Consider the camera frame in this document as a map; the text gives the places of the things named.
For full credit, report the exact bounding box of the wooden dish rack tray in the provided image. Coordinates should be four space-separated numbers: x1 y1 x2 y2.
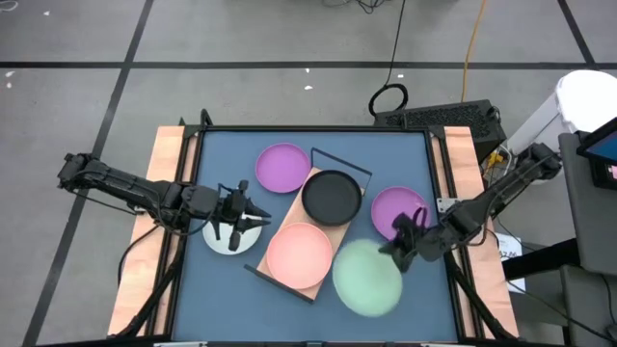
243 147 374 305

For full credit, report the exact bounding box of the white round plate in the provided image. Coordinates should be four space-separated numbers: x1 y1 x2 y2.
201 211 264 256

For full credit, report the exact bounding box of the wooden side board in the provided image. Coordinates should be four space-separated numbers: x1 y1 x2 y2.
431 125 521 338
106 125 200 337

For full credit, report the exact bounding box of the tablet screen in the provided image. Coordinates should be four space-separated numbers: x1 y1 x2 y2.
576 115 617 165

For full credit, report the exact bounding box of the white cylindrical bin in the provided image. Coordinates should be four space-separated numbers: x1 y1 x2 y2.
505 69 617 187

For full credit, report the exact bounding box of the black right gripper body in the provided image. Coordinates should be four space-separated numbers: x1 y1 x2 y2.
391 208 448 263

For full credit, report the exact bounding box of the small black device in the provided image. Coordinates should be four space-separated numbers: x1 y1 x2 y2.
590 158 617 190

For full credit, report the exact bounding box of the green round plate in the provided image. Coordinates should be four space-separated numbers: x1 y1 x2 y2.
331 238 404 319

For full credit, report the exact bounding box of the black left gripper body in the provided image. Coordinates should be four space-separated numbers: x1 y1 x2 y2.
194 179 252 253

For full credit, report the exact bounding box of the black hanging cable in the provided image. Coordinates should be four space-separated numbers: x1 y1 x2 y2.
367 0 410 119

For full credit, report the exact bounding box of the white paper sheet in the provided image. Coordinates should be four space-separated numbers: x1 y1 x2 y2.
494 232 527 294

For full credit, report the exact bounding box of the black round plate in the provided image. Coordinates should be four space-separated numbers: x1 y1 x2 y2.
301 169 363 227

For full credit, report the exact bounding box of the black table frame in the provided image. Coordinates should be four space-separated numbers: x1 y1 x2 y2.
108 108 520 347

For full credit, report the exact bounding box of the grey cart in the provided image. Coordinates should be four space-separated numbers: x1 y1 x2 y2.
558 132 617 347

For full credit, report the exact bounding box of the purple round plate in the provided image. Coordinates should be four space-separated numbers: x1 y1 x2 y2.
255 142 312 195
370 185 432 242

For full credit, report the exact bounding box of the black computer case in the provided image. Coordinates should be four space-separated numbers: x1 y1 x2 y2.
373 98 507 163

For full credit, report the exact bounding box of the pink round plate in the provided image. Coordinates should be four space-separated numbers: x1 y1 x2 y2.
265 222 335 291

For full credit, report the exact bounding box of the yellow hanging cable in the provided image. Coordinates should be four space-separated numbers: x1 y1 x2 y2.
460 0 489 103

